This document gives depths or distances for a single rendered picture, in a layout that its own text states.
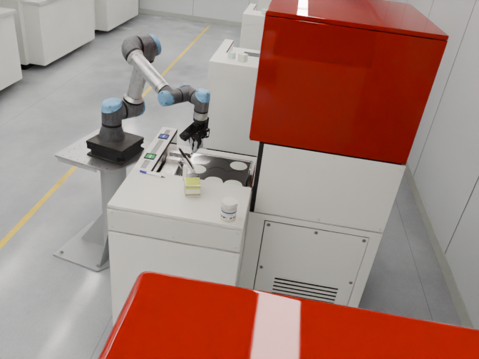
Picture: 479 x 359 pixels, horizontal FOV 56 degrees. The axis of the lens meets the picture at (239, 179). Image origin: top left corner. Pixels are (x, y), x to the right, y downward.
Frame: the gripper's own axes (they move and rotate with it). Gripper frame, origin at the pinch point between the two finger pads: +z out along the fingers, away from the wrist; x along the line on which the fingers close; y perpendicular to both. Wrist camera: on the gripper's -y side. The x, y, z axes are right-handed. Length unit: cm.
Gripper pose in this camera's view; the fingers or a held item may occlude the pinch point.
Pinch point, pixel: (192, 151)
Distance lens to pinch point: 246.3
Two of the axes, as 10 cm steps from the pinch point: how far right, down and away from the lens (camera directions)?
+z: -1.6, 8.1, 5.7
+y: 6.8, -3.3, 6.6
